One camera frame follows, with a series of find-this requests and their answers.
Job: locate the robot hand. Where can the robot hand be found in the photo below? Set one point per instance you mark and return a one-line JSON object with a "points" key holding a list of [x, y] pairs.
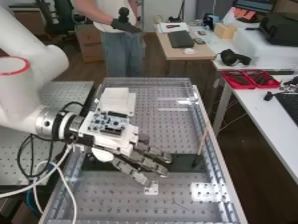
{"points": [[113, 133]]}

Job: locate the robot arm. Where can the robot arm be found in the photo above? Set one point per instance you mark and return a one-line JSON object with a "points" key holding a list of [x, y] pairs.
{"points": [[27, 83]]}

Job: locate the small white box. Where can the small white box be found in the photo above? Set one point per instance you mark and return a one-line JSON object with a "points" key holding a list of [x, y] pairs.
{"points": [[116, 100]]}

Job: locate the clear box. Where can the clear box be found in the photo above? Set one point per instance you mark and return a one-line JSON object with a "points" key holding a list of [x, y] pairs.
{"points": [[177, 100]]}

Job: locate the black plate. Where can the black plate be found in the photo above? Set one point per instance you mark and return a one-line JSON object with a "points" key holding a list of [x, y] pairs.
{"points": [[184, 163]]}

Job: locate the thin stick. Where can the thin stick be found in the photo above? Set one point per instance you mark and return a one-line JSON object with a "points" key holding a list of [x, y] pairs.
{"points": [[203, 143]]}

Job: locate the person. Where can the person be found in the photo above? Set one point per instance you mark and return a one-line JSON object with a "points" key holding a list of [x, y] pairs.
{"points": [[121, 50]]}

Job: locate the cardboard box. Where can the cardboard box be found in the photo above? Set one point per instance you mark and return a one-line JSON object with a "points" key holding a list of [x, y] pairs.
{"points": [[90, 43]]}

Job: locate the wooden desk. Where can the wooden desk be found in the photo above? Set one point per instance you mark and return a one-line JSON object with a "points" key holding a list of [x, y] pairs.
{"points": [[187, 55]]}

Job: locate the white mouse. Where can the white mouse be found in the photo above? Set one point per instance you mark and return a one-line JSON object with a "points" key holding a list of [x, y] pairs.
{"points": [[189, 51]]}

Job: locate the black keyboard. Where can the black keyboard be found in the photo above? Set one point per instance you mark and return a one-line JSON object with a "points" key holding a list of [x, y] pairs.
{"points": [[180, 39], [290, 106]]}

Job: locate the red tray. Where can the red tray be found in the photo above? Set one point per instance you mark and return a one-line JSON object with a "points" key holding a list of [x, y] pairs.
{"points": [[240, 80], [265, 78]]}

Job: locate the white desk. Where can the white desk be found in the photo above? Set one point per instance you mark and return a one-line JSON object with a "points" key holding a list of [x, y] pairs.
{"points": [[266, 116]]}

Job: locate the black headphones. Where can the black headphones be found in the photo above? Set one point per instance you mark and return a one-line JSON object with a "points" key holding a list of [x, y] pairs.
{"points": [[233, 57]]}

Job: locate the black office chair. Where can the black office chair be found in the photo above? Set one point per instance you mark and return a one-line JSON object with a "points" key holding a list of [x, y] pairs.
{"points": [[60, 16]]}

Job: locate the small wooden box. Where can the small wooden box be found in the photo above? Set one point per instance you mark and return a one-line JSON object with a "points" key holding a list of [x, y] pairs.
{"points": [[224, 31]]}

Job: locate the black case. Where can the black case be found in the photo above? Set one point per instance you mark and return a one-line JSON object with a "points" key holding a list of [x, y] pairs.
{"points": [[281, 30]]}

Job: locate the small white bracket plate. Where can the small white bracket plate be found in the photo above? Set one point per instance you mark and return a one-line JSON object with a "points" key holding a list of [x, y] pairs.
{"points": [[151, 189]]}

